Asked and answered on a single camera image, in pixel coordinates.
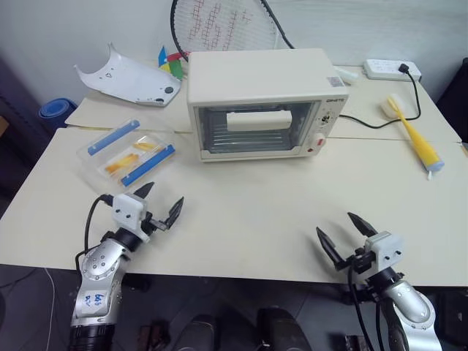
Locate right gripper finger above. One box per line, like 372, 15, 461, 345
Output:
347, 211, 378, 239
315, 226, 354, 273

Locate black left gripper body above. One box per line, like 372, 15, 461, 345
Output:
141, 211, 167, 235

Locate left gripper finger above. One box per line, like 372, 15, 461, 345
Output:
132, 181, 155, 200
162, 196, 185, 230

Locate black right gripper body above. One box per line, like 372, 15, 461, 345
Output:
350, 245, 375, 276

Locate clear plastic container blue clips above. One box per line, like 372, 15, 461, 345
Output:
75, 117, 177, 192

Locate cream toaster oven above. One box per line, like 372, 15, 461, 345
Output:
186, 48, 350, 164

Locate blue container clip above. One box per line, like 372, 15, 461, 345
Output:
86, 120, 141, 156
121, 143, 176, 188

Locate dark rounded shape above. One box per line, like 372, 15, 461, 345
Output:
254, 307, 312, 351
171, 313, 217, 351

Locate white curved plastic shell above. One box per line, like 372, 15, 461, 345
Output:
73, 42, 183, 108

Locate blue rolled foam mat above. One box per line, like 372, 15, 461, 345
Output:
37, 98, 78, 120

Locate colourful paper pinwheel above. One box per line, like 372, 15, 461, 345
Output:
157, 45, 189, 80

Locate strung black badminton racket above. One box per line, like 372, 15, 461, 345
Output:
169, 0, 279, 64

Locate dark furniture piece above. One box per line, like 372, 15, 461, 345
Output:
436, 57, 468, 148

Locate white power strip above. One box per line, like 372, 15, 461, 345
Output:
362, 58, 423, 82

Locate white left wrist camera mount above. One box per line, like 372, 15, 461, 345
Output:
112, 193, 151, 244

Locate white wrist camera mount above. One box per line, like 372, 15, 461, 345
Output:
365, 230, 405, 273
112, 193, 151, 244

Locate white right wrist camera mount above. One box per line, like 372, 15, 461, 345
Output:
365, 230, 405, 273

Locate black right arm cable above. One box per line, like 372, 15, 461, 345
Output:
346, 263, 389, 351

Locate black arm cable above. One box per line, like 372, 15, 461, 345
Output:
74, 193, 115, 272
346, 263, 389, 351

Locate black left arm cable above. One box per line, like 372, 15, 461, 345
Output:
74, 193, 115, 272

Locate yellow handled sponge brush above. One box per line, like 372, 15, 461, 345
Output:
380, 93, 445, 181

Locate black power cable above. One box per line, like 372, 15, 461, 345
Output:
339, 63, 422, 129

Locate black racket frame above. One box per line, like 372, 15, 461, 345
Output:
260, 0, 297, 50

